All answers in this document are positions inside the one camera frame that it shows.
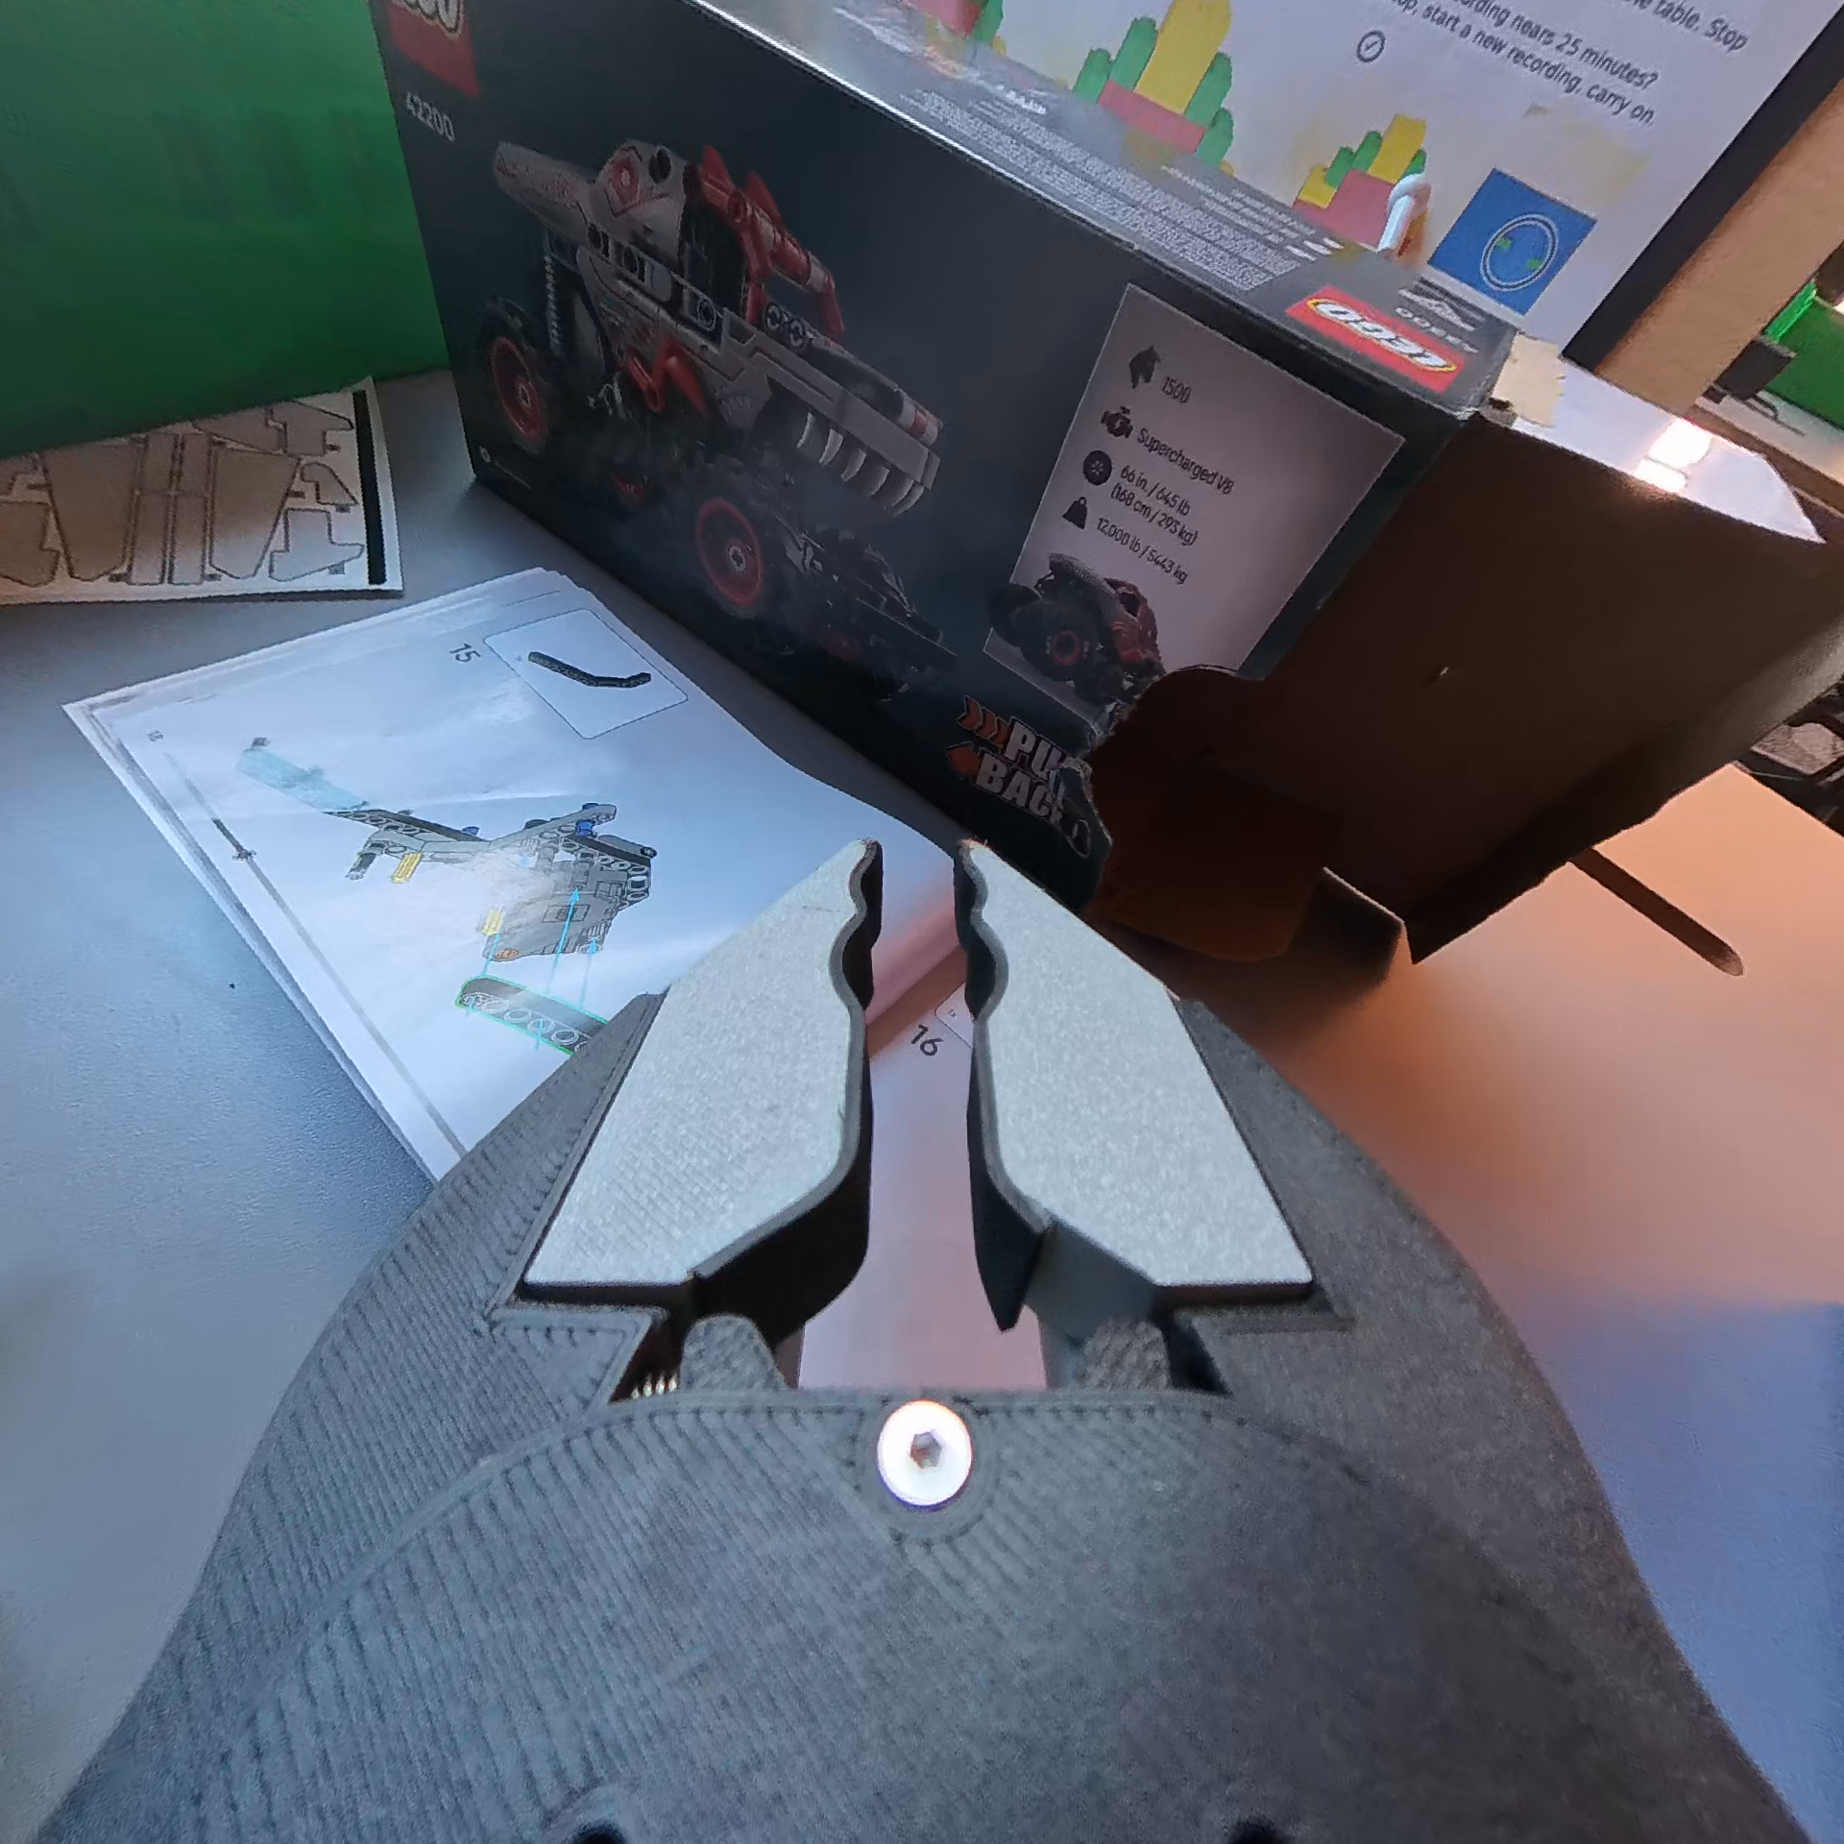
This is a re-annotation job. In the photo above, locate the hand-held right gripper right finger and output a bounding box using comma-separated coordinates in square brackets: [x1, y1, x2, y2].
[955, 839, 1317, 1388]

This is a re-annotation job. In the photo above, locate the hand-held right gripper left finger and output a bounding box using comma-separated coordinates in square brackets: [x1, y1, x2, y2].
[519, 839, 884, 1352]

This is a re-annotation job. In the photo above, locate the lego instruction booklet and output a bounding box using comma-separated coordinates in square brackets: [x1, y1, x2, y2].
[64, 568, 998, 1186]

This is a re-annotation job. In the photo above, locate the black lego set box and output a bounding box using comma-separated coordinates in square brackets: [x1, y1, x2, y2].
[368, 0, 1844, 964]

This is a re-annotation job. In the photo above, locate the used sticker sheet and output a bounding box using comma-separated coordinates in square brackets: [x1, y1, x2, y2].
[0, 376, 406, 606]

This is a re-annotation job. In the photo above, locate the white instruction poster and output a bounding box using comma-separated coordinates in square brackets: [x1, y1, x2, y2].
[894, 0, 1824, 357]

